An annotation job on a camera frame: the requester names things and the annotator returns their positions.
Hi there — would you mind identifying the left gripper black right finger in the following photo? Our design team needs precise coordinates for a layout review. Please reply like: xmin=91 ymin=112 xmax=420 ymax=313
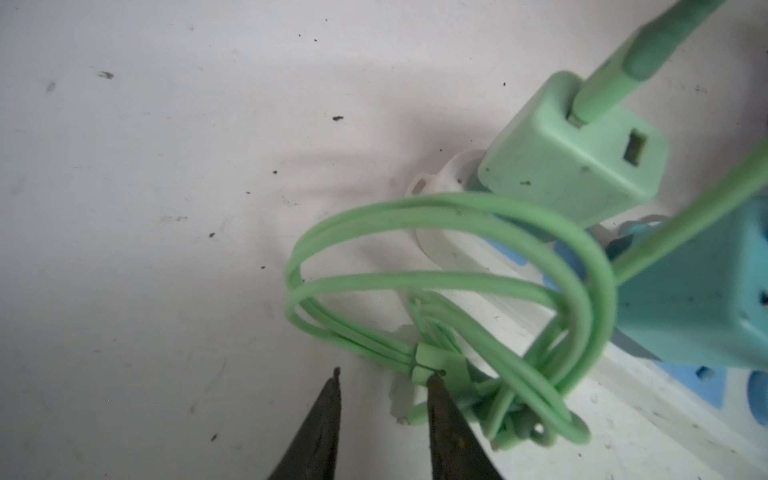
xmin=427 ymin=374 xmax=503 ymax=480

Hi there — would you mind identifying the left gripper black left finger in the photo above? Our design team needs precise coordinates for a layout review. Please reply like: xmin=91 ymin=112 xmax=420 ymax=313
xmin=268 ymin=367 xmax=342 ymax=480

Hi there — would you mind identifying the white blue power strip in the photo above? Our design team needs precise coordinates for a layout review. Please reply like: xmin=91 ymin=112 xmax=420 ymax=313
xmin=406 ymin=150 xmax=767 ymax=479

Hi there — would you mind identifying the teal charger adapter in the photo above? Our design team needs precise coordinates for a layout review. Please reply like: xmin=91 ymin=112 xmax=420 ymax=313
xmin=616 ymin=196 xmax=767 ymax=370

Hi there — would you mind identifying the green charger adapter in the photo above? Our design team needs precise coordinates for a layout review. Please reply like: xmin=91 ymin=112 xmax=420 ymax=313
xmin=476 ymin=71 xmax=669 ymax=228

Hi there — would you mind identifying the green charging cable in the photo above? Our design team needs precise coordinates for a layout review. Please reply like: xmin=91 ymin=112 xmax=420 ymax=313
xmin=283 ymin=0 xmax=768 ymax=452

